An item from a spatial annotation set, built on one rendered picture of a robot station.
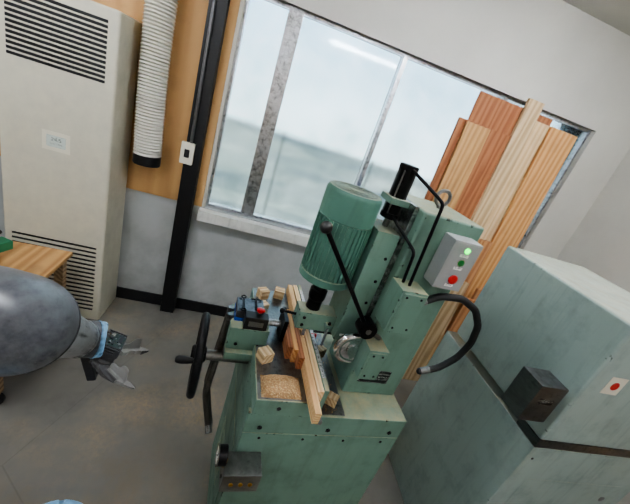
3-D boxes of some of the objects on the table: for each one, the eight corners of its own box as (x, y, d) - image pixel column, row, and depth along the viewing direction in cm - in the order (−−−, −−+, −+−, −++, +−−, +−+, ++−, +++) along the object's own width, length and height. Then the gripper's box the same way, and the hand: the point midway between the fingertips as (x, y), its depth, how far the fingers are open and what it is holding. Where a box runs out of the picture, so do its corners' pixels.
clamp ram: (261, 323, 126) (267, 304, 123) (280, 326, 128) (286, 307, 125) (262, 339, 118) (268, 319, 115) (282, 341, 120) (289, 322, 117)
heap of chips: (260, 374, 104) (262, 368, 103) (298, 378, 108) (300, 371, 107) (261, 397, 96) (263, 390, 95) (302, 400, 100) (304, 393, 99)
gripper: (65, 353, 82) (143, 380, 90) (96, 306, 99) (160, 332, 108) (50, 376, 84) (128, 400, 92) (84, 326, 102) (147, 350, 110)
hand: (141, 370), depth 101 cm, fingers open, 14 cm apart
